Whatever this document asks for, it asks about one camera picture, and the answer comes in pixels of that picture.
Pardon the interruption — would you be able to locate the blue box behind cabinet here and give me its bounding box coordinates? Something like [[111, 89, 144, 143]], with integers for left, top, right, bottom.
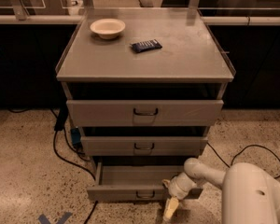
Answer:
[[70, 128, 81, 147]]

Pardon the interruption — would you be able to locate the blue tape cross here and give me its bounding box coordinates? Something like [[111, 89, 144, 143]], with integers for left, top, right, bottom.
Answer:
[[37, 212, 73, 224]]

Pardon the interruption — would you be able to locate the white bowl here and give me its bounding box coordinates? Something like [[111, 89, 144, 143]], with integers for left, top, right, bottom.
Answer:
[[90, 19, 126, 40]]

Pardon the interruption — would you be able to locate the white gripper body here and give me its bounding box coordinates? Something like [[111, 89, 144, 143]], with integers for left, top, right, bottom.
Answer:
[[168, 173, 197, 200]]

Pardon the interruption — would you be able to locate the black cable left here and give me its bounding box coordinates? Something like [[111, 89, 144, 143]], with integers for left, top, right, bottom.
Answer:
[[7, 107, 100, 224]]

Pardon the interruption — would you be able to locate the grey bottom drawer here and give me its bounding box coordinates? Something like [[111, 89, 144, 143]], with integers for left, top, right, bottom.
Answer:
[[86, 161, 203, 203]]

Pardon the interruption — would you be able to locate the grey top drawer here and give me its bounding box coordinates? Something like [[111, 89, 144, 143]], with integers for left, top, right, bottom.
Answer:
[[67, 100, 223, 127]]

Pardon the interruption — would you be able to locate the grey middle drawer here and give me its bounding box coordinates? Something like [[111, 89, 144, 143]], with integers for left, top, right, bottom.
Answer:
[[81, 136, 207, 156]]

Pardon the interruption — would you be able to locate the black power plug block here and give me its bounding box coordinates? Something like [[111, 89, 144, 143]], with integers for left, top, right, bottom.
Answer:
[[54, 106, 68, 132]]

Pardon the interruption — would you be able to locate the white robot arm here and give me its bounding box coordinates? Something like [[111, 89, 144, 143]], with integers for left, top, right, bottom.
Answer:
[[163, 158, 280, 224]]

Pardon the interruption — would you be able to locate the grey drawer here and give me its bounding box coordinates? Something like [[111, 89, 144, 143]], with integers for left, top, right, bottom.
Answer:
[[86, 161, 203, 203], [67, 100, 223, 127], [81, 136, 207, 156]]

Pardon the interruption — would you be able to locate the grey drawer cabinet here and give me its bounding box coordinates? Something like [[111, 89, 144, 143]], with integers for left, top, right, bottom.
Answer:
[[54, 7, 236, 173]]

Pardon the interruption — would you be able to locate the dark blue snack packet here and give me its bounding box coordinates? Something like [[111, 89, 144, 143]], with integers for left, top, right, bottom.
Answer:
[[131, 39, 162, 53]]

